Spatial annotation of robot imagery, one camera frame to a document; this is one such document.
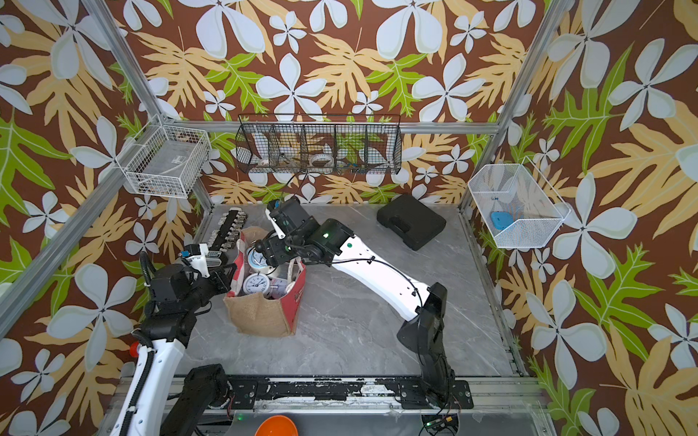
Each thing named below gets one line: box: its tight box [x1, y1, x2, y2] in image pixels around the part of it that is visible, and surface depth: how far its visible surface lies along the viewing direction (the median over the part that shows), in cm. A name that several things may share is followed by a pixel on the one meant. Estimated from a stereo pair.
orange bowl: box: [253, 414, 300, 436], surface depth 67 cm
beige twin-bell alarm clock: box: [246, 247, 278, 276], surface depth 84 cm
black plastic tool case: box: [376, 194, 447, 251], surface depth 113 cm
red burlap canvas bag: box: [223, 226, 307, 338], surface depth 75 cm
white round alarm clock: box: [242, 270, 271, 297], surface depth 84 cm
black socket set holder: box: [208, 207, 249, 252], surface depth 113 cm
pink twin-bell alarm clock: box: [263, 277, 290, 300], surface depth 88 cm
